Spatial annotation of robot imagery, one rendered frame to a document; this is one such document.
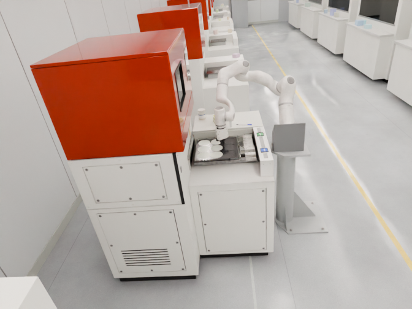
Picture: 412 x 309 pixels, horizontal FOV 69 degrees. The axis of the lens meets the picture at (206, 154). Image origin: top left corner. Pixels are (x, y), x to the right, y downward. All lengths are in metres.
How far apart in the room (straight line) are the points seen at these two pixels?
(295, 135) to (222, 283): 1.32
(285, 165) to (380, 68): 4.44
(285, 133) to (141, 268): 1.57
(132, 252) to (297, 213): 1.59
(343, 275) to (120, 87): 2.15
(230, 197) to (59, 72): 1.39
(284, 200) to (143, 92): 1.71
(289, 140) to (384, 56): 4.46
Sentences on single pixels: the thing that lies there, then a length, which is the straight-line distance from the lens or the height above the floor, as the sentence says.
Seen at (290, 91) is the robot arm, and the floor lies 1.25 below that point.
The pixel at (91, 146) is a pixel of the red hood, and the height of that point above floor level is 1.31.
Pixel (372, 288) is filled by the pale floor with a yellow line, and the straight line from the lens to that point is 2.74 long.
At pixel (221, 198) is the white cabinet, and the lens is 2.26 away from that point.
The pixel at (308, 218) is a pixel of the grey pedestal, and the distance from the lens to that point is 3.12.
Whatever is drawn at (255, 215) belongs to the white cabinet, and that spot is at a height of 0.50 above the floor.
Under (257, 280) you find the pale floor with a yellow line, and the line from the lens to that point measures 2.63.
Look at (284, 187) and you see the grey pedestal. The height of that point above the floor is 0.43.
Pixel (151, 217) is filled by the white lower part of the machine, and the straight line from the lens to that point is 2.17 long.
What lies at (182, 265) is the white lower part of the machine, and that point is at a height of 0.21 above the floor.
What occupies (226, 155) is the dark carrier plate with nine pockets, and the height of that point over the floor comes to 0.90.
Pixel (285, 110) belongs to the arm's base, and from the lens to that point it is 2.53.
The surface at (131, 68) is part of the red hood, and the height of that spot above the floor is 1.75.
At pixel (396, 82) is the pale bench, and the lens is 6.02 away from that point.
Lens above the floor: 2.12
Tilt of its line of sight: 30 degrees down
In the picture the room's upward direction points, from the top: 7 degrees counter-clockwise
